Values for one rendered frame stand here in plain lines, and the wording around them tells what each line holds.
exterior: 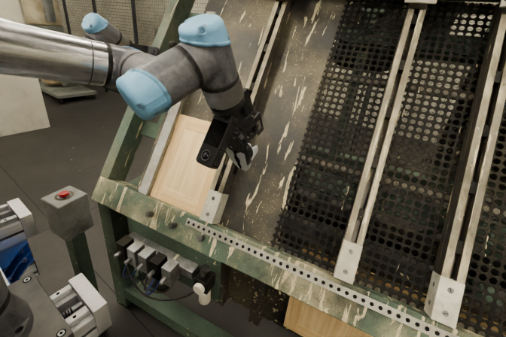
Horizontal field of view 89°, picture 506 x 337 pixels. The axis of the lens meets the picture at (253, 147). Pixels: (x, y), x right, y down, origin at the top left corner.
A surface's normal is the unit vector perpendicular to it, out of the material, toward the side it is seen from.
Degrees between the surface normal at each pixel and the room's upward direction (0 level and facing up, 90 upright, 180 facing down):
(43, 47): 70
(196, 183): 56
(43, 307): 0
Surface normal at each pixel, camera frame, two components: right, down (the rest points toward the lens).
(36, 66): 0.49, 0.73
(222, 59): 0.67, 0.44
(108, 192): -0.31, -0.22
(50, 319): 0.09, -0.90
